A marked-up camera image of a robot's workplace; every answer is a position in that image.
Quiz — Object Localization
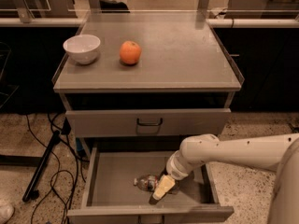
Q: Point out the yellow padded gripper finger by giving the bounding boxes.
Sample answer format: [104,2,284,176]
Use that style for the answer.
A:
[152,175,176,201]

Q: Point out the clear plastic water bottle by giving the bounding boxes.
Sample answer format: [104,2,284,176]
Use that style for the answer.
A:
[133,175,179,194]

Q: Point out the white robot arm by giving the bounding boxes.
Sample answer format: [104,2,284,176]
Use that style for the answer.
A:
[149,133,299,224]

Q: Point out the grey open middle drawer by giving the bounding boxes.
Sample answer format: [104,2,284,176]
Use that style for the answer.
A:
[68,148,234,224]

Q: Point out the grey top drawer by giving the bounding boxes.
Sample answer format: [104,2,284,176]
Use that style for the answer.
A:
[66,108,231,137]

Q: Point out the grey drawer cabinet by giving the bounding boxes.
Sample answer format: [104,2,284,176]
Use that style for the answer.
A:
[51,10,245,224]

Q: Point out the black metal stand leg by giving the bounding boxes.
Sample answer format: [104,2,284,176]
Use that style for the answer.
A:
[22,131,60,203]

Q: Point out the orange fruit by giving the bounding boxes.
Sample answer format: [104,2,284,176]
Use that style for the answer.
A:
[120,41,142,65]

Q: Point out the white ceramic bowl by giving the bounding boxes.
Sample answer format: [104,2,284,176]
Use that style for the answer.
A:
[63,35,101,64]

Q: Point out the white shoe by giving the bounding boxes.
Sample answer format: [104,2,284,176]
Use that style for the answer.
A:
[0,203,14,224]

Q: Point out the black floor cable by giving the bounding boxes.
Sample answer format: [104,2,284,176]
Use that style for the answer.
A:
[25,111,90,224]

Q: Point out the white ledge rail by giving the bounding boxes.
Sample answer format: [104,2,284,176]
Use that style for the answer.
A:
[0,17,299,29]

